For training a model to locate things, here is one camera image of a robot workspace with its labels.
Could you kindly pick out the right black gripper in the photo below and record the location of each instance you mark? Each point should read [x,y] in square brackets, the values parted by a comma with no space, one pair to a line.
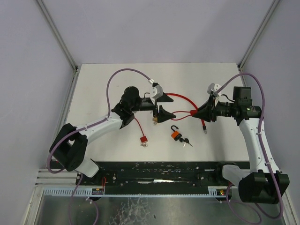
[213,111]

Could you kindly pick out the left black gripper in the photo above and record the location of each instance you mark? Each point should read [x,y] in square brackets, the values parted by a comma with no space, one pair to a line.
[156,106]

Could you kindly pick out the brass padlock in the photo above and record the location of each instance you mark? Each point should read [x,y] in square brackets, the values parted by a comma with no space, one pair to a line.
[155,120]

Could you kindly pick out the red padlock with thin cable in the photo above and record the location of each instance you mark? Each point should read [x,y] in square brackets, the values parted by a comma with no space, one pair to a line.
[187,114]

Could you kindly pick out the thick red cable lock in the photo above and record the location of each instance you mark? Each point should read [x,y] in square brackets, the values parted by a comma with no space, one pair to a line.
[193,104]

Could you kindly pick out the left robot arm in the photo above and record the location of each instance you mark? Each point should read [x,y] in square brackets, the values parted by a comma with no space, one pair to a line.
[69,146]

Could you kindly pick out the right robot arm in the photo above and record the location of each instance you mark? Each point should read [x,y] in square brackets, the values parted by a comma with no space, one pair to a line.
[264,183]

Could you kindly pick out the orange black padlock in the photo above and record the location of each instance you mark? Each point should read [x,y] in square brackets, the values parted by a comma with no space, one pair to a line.
[176,135]

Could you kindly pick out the small red padlock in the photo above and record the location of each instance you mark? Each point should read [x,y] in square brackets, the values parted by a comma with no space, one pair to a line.
[143,138]

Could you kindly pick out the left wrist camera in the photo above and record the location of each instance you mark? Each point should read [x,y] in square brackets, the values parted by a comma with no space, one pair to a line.
[156,91]

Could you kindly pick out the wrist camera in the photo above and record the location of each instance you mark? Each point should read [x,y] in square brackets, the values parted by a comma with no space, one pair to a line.
[213,89]
[156,91]

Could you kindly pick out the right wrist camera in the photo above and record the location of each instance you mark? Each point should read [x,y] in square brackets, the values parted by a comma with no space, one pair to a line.
[213,89]

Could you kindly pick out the right aluminium frame post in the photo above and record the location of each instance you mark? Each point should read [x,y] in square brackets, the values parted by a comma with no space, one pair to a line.
[260,30]

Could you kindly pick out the aluminium frame post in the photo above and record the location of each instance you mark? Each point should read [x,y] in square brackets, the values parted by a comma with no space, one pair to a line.
[46,14]
[260,30]

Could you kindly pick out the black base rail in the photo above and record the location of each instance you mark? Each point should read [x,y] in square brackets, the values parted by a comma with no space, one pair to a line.
[157,178]

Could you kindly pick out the white cable duct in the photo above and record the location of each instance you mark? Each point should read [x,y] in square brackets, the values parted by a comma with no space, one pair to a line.
[68,191]

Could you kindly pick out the left aluminium frame post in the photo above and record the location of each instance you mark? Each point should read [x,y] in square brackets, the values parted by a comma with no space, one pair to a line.
[46,14]

